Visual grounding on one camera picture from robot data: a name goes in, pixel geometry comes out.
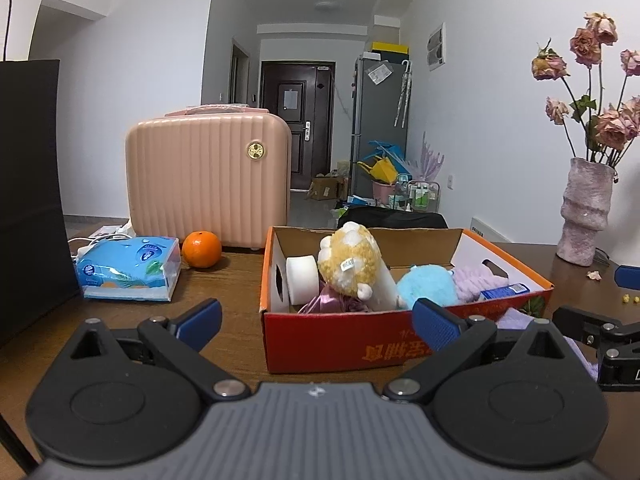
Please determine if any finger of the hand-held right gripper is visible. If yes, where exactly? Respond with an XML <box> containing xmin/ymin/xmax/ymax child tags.
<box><xmin>614</xmin><ymin>265</ymin><xmax>640</xmax><ymax>292</ymax></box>
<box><xmin>552</xmin><ymin>305</ymin><xmax>640</xmax><ymax>347</ymax></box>

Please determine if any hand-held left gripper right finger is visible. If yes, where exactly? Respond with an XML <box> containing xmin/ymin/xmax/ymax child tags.
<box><xmin>382</xmin><ymin>298</ymin><xmax>568</xmax><ymax>403</ymax></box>

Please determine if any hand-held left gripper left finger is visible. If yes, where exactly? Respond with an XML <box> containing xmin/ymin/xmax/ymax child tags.
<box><xmin>70</xmin><ymin>298</ymin><xmax>251</xmax><ymax>403</ymax></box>

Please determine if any light purple fleece cloth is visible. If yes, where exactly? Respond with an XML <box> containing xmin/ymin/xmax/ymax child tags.
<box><xmin>495</xmin><ymin>307</ymin><xmax>601</xmax><ymax>382</ymax></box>

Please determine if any light blue plush ball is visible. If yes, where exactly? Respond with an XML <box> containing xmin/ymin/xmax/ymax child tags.
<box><xmin>396</xmin><ymin>265</ymin><xmax>458</xmax><ymax>310</ymax></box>

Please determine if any lavender plush towel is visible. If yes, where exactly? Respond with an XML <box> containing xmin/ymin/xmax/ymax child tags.
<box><xmin>450</xmin><ymin>264</ymin><xmax>511</xmax><ymax>304</ymax></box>

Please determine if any purple satin cloth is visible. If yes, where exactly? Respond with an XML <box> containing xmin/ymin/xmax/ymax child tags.
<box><xmin>298</xmin><ymin>284</ymin><xmax>372</xmax><ymax>315</ymax></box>

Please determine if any white paper roll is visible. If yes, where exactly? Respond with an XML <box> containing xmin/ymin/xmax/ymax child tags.
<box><xmin>286</xmin><ymin>255</ymin><xmax>321</xmax><ymax>305</ymax></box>

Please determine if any red cardboard box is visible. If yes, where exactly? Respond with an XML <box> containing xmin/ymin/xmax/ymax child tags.
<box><xmin>260</xmin><ymin>226</ymin><xmax>555</xmax><ymax>375</ymax></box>

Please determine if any yellow plush toy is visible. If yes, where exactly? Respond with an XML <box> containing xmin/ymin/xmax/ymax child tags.
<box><xmin>318</xmin><ymin>222</ymin><xmax>401</xmax><ymax>311</ymax></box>

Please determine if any orange fruit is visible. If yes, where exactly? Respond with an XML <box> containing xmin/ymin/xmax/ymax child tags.
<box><xmin>182</xmin><ymin>231</ymin><xmax>222</xmax><ymax>269</ymax></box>

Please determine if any pink textured vase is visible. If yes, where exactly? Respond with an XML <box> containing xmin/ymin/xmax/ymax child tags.
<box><xmin>556</xmin><ymin>157</ymin><xmax>615</xmax><ymax>266</ymax></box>

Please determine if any blue tissue pack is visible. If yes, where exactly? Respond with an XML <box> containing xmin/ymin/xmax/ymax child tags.
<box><xmin>75</xmin><ymin>236</ymin><xmax>182</xmax><ymax>302</ymax></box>

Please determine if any pink bucket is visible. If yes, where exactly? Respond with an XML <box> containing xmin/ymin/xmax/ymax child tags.
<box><xmin>372</xmin><ymin>181</ymin><xmax>398</xmax><ymax>206</ymax></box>

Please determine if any pink ribbed suitcase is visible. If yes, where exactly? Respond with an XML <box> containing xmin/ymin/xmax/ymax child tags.
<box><xmin>125</xmin><ymin>104</ymin><xmax>292</xmax><ymax>251</ymax></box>

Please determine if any dried rose bouquet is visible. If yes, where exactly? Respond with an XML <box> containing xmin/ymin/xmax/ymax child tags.
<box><xmin>531</xmin><ymin>11</ymin><xmax>640</xmax><ymax>168</ymax></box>

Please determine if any lavender feather decoration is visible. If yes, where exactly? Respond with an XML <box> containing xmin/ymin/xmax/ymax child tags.
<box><xmin>407</xmin><ymin>132</ymin><xmax>446</xmax><ymax>181</ymax></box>

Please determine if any blue yellow plastic toy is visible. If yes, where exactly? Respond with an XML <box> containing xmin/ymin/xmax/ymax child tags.
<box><xmin>357</xmin><ymin>140</ymin><xmax>407</xmax><ymax>183</ymax></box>

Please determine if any brown cardboard carton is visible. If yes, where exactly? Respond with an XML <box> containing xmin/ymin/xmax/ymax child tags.
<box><xmin>305</xmin><ymin>175</ymin><xmax>346</xmax><ymax>202</ymax></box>

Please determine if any grey refrigerator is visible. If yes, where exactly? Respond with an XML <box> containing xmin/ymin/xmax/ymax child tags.
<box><xmin>351</xmin><ymin>55</ymin><xmax>411</xmax><ymax>201</ymax></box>

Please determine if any black paper bag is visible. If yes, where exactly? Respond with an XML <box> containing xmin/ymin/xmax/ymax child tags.
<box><xmin>0</xmin><ymin>0</ymin><xmax>82</xmax><ymax>347</ymax></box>

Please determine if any dark brown door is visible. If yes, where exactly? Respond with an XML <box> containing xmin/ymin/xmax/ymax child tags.
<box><xmin>260</xmin><ymin>60</ymin><xmax>335</xmax><ymax>193</ymax></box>

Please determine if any clear folded umbrella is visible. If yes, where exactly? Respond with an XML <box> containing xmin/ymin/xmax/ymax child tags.
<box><xmin>395</xmin><ymin>60</ymin><xmax>412</xmax><ymax>128</ymax></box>

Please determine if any yellow flat box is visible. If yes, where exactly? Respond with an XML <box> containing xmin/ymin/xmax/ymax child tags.
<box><xmin>370</xmin><ymin>41</ymin><xmax>410</xmax><ymax>61</ymax></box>

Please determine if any white power strip cable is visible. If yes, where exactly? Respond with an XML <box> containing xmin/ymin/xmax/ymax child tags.
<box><xmin>67</xmin><ymin>220</ymin><xmax>136</xmax><ymax>261</ymax></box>

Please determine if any white wall panel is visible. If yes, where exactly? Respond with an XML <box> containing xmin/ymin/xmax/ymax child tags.
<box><xmin>427</xmin><ymin>22</ymin><xmax>446</xmax><ymax>71</ymax></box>

